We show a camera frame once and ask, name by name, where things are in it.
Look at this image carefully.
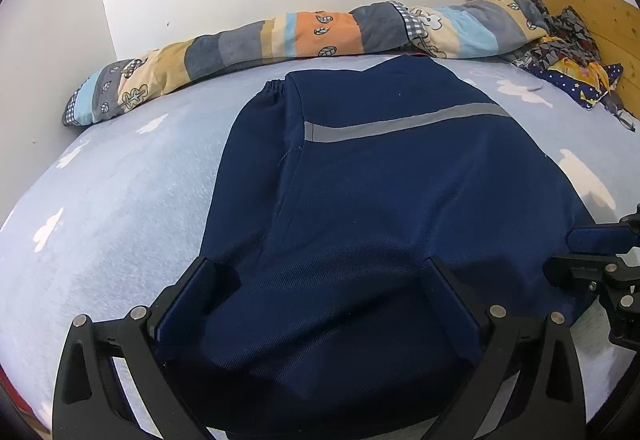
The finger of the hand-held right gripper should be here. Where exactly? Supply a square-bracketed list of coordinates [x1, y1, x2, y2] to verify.
[542, 252, 640, 356]
[567, 202, 640, 255]

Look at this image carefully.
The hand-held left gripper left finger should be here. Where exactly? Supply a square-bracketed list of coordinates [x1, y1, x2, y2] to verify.
[51, 256, 218, 440]

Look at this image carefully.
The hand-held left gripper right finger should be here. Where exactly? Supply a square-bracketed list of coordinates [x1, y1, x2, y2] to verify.
[422, 256, 586, 440]

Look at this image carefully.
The navy work jacket red collar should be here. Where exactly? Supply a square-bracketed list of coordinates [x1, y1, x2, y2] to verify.
[172, 54, 601, 440]

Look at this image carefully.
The light blue cloud bed sheet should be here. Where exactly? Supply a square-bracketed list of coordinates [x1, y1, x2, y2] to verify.
[0, 55, 640, 440]

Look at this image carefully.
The colourful patterned cloth pile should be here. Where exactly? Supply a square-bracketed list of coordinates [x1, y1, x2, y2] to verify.
[510, 0, 638, 133]

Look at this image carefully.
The wooden headboard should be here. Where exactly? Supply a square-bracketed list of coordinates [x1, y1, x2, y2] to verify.
[466, 0, 640, 121]

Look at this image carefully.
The striped patchwork quilt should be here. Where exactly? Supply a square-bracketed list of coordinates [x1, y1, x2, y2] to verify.
[61, 0, 553, 127]

